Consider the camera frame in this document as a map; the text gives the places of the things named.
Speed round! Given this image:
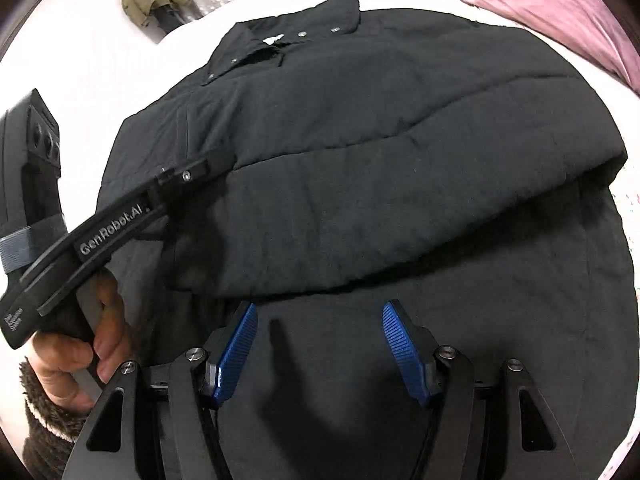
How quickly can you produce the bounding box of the person's left hand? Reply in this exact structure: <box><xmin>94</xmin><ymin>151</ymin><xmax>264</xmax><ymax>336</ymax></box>
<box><xmin>27</xmin><ymin>270</ymin><xmax>134</xmax><ymax>415</ymax></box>

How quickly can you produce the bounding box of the pink velvet pillow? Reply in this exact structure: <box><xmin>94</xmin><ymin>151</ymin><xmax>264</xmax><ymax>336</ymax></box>
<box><xmin>462</xmin><ymin>0</ymin><xmax>639</xmax><ymax>91</ymax></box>

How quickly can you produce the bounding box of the brown fleece left sleeve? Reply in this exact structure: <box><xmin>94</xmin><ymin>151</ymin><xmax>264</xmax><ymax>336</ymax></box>
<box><xmin>20</xmin><ymin>361</ymin><xmax>87</xmax><ymax>480</ymax></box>

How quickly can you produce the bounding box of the black long coat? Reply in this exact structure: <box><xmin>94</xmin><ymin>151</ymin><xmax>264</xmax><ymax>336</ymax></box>
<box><xmin>94</xmin><ymin>0</ymin><xmax>640</xmax><ymax>480</ymax></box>

